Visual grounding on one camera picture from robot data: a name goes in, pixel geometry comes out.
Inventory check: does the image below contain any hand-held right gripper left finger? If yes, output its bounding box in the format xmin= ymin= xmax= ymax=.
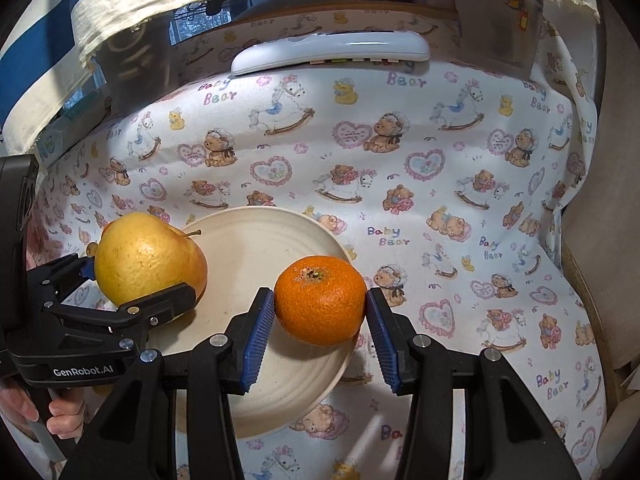
xmin=60 ymin=287 xmax=276 ymax=480

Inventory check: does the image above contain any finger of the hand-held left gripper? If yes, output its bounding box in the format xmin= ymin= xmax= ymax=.
xmin=50 ymin=282 xmax=197 ymax=342
xmin=27 ymin=255 xmax=97 ymax=311

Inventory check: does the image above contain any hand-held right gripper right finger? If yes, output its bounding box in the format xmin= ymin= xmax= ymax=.
xmin=364 ymin=287 xmax=583 ymax=480

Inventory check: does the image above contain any yellow pear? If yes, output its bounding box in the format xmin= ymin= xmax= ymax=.
xmin=94 ymin=212 xmax=209 ymax=324

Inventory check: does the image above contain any orange mandarin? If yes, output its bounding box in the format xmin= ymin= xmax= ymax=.
xmin=274 ymin=255 xmax=368 ymax=347

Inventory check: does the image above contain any cream round plate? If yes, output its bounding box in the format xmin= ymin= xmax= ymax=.
xmin=144 ymin=206 xmax=355 ymax=439

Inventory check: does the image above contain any person's left hand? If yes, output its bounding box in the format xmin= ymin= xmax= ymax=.
xmin=0 ymin=376 xmax=87 ymax=439

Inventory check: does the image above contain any bear printed blanket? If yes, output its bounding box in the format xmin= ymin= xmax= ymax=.
xmin=25 ymin=2 xmax=615 ymax=480

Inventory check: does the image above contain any blue and cream curtain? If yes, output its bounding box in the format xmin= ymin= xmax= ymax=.
xmin=0 ymin=0 xmax=326 ymax=156

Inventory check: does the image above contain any beige chair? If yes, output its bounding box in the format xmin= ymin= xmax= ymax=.
xmin=559 ymin=0 xmax=640 ymax=463

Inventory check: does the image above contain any window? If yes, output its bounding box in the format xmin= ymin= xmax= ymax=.
xmin=169 ymin=0 xmax=252 ymax=47

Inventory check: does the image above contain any white remote control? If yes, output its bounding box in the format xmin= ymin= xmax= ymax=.
xmin=231 ymin=30 xmax=432 ymax=77

